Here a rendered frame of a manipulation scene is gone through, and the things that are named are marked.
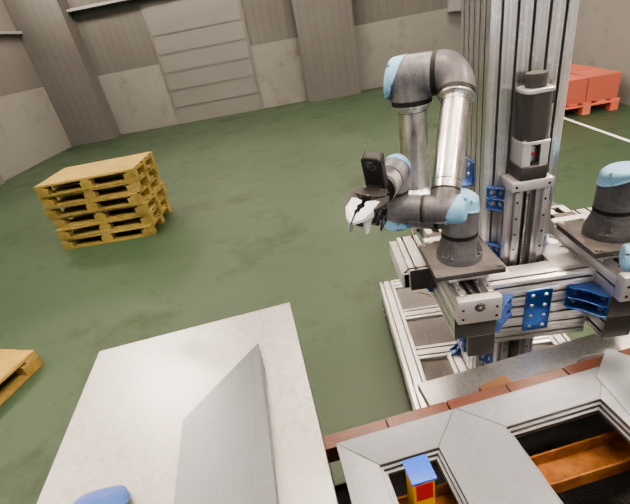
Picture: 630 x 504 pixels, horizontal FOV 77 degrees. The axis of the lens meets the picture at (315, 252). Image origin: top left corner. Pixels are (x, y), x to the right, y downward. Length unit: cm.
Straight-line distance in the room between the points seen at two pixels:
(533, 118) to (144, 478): 137
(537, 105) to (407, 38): 1089
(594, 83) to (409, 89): 621
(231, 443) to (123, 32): 1231
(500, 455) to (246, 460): 60
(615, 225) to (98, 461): 157
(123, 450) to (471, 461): 81
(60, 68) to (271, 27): 558
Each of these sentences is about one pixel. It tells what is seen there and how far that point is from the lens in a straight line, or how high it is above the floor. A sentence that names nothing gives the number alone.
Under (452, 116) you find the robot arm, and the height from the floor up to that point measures 154.
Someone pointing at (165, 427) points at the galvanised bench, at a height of 105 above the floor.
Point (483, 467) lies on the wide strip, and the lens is 113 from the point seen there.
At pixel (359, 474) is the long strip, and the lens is 111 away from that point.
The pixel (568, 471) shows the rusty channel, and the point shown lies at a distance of 136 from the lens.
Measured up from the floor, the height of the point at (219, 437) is 107.
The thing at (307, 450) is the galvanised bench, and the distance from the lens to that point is 91.
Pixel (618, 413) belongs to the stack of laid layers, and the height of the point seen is 85.
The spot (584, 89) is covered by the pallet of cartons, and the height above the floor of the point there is 35.
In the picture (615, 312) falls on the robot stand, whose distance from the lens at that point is 163.
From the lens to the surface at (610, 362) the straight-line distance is 142.
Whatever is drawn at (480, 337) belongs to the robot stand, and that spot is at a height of 81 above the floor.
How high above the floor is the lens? 180
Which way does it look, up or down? 29 degrees down
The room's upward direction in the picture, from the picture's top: 11 degrees counter-clockwise
